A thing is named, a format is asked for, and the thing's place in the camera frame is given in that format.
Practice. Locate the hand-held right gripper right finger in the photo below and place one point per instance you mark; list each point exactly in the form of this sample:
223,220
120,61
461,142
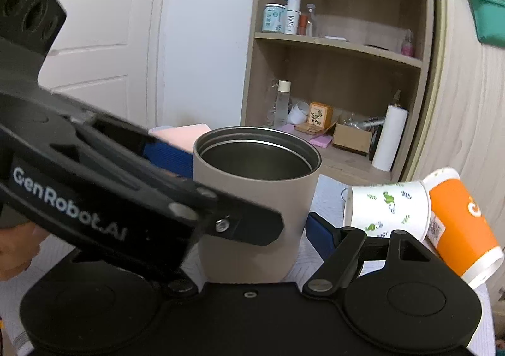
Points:
317,233

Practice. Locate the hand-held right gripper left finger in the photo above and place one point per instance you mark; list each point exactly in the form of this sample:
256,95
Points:
181,285

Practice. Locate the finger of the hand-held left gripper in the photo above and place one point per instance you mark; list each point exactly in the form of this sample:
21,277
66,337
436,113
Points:
244,222
169,160

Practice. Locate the grey metal cup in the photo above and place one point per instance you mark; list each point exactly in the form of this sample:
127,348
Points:
276,194

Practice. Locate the white leaf-print paper cup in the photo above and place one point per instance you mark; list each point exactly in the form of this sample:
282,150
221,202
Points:
394,202

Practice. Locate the orange paper cup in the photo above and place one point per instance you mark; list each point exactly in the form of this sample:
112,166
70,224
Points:
461,229

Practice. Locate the person's left hand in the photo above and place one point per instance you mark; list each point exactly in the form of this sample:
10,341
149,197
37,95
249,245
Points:
17,245

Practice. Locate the pink folded cloth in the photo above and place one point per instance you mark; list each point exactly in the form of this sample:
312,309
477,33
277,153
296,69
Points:
185,132

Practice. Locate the pink flat pad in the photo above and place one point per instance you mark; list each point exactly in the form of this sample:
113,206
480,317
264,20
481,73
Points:
321,140

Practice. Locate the small cardboard box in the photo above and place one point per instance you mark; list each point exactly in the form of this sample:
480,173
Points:
351,140

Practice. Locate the small wooden box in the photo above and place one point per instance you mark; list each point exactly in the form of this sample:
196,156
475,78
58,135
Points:
305,128

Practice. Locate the white paper towel roll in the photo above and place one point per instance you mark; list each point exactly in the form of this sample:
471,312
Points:
388,139

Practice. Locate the yellow floral box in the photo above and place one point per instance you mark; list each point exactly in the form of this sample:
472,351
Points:
320,115

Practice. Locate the clear bottle with cream cap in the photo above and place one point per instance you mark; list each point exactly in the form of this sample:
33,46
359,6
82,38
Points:
283,105

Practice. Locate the white quilted table cover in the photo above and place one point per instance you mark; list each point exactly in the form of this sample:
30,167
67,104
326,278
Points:
27,300

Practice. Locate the wooden shelf unit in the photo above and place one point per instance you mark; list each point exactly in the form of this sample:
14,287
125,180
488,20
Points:
355,76

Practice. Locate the white panel door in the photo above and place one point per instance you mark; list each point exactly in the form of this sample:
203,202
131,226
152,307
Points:
102,5

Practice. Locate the white and teal canister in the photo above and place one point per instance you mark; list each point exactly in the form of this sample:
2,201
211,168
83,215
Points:
273,18

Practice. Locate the white pump bottle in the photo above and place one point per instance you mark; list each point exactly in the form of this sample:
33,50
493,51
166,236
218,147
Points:
292,16

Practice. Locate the small red bottle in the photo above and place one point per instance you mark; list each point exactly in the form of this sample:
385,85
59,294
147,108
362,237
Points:
302,24

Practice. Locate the dark flat case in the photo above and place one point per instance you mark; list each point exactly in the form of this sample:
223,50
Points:
376,47

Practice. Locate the white flat case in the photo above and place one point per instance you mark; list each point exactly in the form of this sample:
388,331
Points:
337,38

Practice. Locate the clear spray bottle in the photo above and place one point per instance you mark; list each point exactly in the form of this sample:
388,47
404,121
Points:
310,22

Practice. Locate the small pink bottle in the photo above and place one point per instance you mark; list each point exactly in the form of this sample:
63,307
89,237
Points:
408,46

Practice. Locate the green box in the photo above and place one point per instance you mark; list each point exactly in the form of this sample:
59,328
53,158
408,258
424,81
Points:
489,12

